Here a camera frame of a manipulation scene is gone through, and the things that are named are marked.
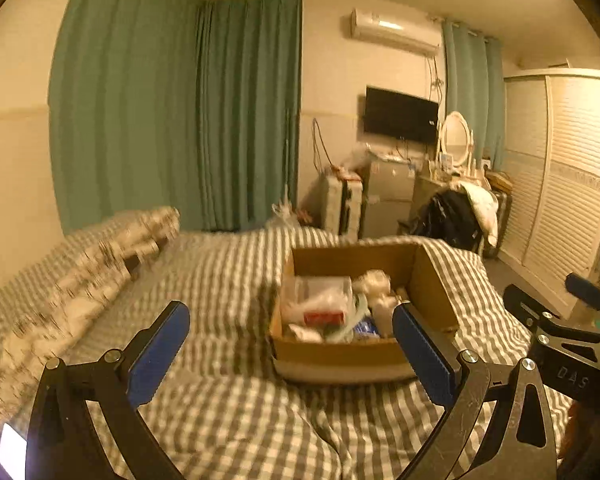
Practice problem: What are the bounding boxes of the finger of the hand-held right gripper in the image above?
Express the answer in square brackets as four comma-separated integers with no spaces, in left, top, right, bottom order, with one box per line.
[502,284,600,347]
[565,272,600,322]

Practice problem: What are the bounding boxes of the clutter on fridge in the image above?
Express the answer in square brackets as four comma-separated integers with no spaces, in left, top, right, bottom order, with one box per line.
[340,141,427,167]

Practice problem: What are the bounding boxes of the white suitcase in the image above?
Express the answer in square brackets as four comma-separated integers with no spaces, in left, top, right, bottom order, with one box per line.
[320,172,364,239]

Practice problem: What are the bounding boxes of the white air conditioner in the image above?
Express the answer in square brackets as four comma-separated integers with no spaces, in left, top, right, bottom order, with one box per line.
[350,7,442,56]

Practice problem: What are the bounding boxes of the hanging wall cables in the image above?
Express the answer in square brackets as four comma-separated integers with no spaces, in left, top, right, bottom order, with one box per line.
[312,117,332,172]

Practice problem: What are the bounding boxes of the clear plastic packet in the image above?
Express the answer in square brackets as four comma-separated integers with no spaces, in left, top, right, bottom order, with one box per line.
[280,275,354,322]

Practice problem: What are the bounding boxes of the white louvred wardrobe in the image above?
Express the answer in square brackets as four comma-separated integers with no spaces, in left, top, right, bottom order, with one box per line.
[497,67,600,307]

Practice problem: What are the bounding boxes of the bright white rectangular card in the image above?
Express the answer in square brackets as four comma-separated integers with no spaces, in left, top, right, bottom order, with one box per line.
[0,422,29,467]

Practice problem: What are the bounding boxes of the red labelled packet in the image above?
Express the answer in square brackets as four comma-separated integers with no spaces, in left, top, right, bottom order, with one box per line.
[302,311,349,326]

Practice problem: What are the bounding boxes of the patterned pillows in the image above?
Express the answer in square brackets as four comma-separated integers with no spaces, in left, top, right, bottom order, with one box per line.
[0,205,181,427]

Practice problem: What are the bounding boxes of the black wall television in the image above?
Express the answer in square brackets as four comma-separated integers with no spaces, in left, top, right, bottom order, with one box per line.
[364,86,440,144]

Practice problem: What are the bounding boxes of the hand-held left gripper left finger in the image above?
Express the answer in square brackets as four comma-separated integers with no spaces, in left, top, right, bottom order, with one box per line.
[25,301,191,480]

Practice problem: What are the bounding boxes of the white crumpled plastic bag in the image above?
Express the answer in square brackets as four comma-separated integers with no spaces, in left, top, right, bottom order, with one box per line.
[272,199,301,229]

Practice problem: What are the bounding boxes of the brown bag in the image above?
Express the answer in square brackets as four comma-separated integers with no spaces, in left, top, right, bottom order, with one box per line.
[485,170,514,194]

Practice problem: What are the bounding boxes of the white padded jacket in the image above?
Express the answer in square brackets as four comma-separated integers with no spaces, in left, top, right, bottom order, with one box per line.
[457,180,501,247]

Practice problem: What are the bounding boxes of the white cloth bundle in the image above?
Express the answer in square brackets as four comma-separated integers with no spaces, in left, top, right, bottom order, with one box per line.
[352,269,397,297]

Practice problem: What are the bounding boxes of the white dressing table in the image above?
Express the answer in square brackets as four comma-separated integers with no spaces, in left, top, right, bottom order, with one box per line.
[412,160,496,222]

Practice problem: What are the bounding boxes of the green corner curtain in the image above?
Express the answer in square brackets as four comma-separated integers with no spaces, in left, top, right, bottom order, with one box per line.
[195,0,302,234]

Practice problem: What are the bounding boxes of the grey suitcase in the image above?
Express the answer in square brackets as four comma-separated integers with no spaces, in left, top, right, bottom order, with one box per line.
[484,190,514,261]

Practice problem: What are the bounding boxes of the silver mini fridge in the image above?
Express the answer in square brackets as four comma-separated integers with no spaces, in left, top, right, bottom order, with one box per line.
[360,155,422,241]

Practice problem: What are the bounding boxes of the grey checked bed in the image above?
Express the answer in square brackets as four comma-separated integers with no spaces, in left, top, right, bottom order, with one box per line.
[0,225,576,480]

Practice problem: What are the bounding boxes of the brown cardboard box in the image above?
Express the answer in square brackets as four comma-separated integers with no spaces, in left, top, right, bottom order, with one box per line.
[268,242,461,386]

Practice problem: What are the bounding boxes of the narrow green curtain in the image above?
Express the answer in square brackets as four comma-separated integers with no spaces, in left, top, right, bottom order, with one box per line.
[441,20,506,172]

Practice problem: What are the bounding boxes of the wide green curtain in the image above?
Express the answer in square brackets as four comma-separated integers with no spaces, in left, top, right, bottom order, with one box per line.
[47,0,204,237]

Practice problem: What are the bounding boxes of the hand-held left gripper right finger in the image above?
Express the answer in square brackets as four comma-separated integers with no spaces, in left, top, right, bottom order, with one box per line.
[391,301,559,480]

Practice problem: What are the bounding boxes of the oval white vanity mirror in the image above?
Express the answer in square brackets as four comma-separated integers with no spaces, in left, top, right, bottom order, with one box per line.
[437,111,474,169]

